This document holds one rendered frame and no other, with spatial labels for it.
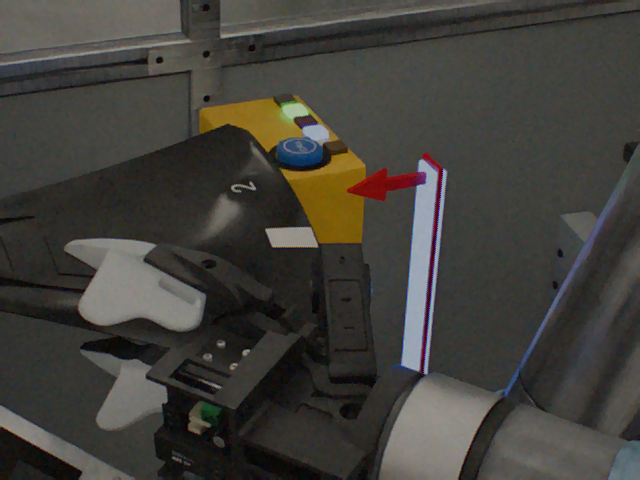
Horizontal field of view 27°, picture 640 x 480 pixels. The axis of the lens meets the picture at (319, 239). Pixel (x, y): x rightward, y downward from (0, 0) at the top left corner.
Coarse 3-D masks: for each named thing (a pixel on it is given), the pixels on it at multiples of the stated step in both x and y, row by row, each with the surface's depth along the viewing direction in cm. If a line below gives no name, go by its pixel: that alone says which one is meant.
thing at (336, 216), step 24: (216, 120) 119; (240, 120) 119; (264, 120) 120; (288, 120) 120; (264, 144) 115; (288, 168) 111; (312, 168) 111; (336, 168) 112; (360, 168) 113; (312, 192) 112; (336, 192) 113; (312, 216) 113; (336, 216) 114; (360, 216) 115; (336, 240) 115; (360, 240) 117
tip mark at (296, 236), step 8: (272, 232) 84; (280, 232) 84; (288, 232) 84; (296, 232) 85; (304, 232) 85; (272, 240) 83; (280, 240) 84; (288, 240) 84; (296, 240) 84; (304, 240) 84; (312, 240) 85
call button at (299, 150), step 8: (304, 136) 115; (280, 144) 113; (288, 144) 113; (296, 144) 113; (304, 144) 113; (312, 144) 113; (280, 152) 112; (288, 152) 112; (296, 152) 112; (304, 152) 112; (312, 152) 112; (320, 152) 113; (280, 160) 113; (288, 160) 112; (296, 160) 112; (304, 160) 112; (312, 160) 112; (320, 160) 113
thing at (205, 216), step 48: (192, 144) 89; (240, 144) 90; (48, 192) 83; (96, 192) 84; (144, 192) 84; (192, 192) 85; (288, 192) 87; (0, 240) 78; (48, 240) 78; (144, 240) 80; (192, 240) 81; (240, 240) 83; (0, 288) 74; (48, 288) 75; (288, 288) 81; (144, 336) 75; (192, 336) 76
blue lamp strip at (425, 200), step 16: (432, 176) 87; (432, 192) 88; (416, 208) 90; (432, 208) 88; (416, 224) 91; (416, 240) 91; (416, 256) 91; (416, 272) 92; (416, 288) 92; (416, 304) 93; (416, 320) 93; (416, 336) 94; (416, 352) 94; (416, 368) 95
